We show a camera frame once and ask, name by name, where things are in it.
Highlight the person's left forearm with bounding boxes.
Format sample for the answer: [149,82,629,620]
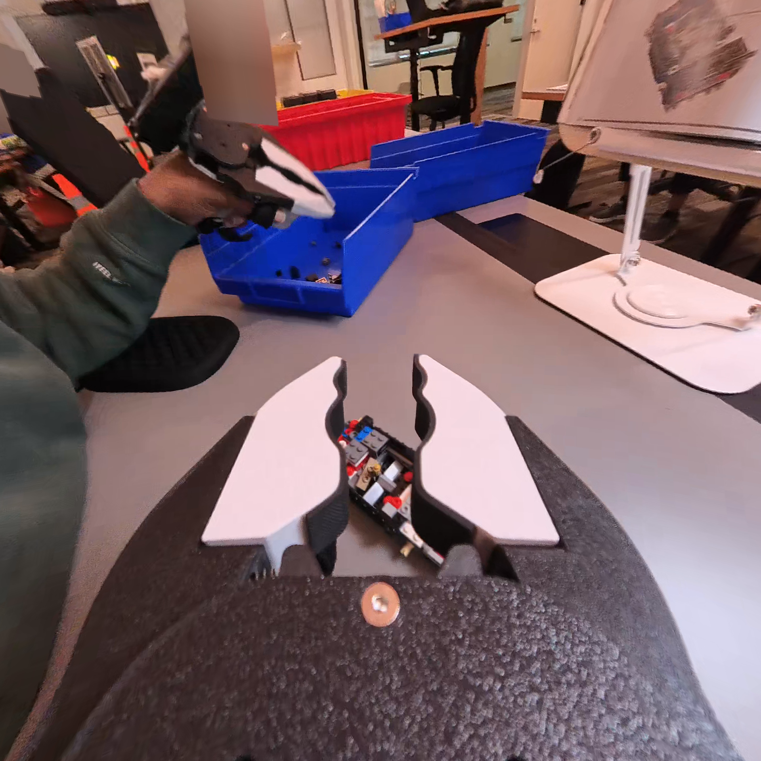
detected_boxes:
[0,179,201,384]

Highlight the open instruction booklet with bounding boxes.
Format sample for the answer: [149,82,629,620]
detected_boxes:
[557,0,761,187]

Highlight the partly built lego car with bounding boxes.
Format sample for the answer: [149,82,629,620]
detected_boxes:
[338,415,448,562]

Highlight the black mesh office chair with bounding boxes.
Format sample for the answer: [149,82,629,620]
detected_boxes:
[0,66,152,210]

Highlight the person's left hand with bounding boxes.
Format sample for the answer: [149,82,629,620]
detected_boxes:
[141,150,259,231]

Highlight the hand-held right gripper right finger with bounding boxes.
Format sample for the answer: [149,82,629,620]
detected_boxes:
[411,352,561,572]

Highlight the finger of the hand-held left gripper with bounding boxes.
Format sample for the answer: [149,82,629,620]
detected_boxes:
[256,131,338,221]
[242,188,298,230]

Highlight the black padded chair armrest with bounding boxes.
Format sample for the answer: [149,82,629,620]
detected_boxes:
[78,314,242,394]

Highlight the black swivel office chair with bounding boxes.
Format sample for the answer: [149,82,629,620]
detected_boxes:
[409,15,495,132]

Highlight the red plastic bin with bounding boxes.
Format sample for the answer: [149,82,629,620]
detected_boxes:
[262,92,413,172]

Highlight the blue plastic bin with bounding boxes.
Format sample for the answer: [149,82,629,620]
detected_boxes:
[198,166,421,321]
[369,119,551,222]

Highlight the white book stand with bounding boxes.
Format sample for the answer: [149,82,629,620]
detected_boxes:
[534,164,761,396]

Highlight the small lego bricks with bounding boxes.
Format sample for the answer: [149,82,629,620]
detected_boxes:
[277,244,348,287]

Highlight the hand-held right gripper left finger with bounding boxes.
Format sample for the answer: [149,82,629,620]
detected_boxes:
[201,357,350,569]

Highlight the black standing desk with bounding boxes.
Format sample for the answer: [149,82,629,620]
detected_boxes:
[379,3,522,103]

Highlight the white cord with plug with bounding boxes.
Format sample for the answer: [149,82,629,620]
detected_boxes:
[532,124,586,187]

